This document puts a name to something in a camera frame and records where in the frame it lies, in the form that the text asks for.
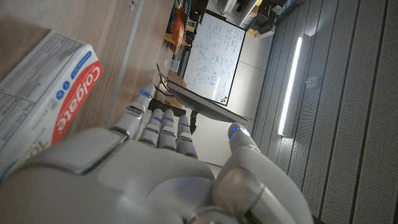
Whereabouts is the whiteboard with writing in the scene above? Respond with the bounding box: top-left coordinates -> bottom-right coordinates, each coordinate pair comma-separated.
182,11 -> 247,107

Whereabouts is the colourful toy airplane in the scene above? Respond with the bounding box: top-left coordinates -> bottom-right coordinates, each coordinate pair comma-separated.
163,2 -> 195,55

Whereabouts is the Colgate toothpaste box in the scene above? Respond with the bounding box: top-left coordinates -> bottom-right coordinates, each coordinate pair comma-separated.
0,29 -> 104,185

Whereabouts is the black computer monitor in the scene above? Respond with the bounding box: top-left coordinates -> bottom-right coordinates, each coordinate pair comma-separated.
165,80 -> 249,126

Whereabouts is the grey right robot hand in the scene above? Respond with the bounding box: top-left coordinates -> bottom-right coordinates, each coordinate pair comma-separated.
0,82 -> 315,224

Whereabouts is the long ceiling light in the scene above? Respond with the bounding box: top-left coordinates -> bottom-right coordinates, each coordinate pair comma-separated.
277,36 -> 303,137

